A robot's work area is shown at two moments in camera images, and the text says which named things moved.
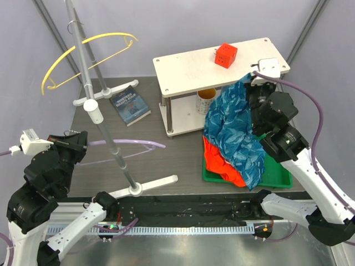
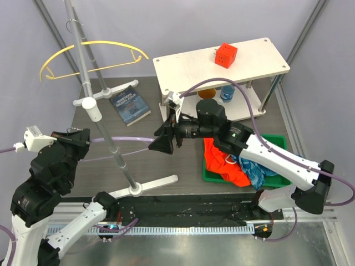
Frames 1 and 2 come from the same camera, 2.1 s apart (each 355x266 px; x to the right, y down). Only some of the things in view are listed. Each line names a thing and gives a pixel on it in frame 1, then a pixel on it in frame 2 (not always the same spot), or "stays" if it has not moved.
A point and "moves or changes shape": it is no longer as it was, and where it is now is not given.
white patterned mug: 204,97 stays
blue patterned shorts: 229,127 moves or changes shape
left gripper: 78,141 stays
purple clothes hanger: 151,145 moves or changes shape
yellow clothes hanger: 121,34 → 88,42
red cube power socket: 225,54 stays
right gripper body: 258,93 → 172,128
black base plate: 201,210 stays
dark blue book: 129,105 stays
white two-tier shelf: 189,71 stays
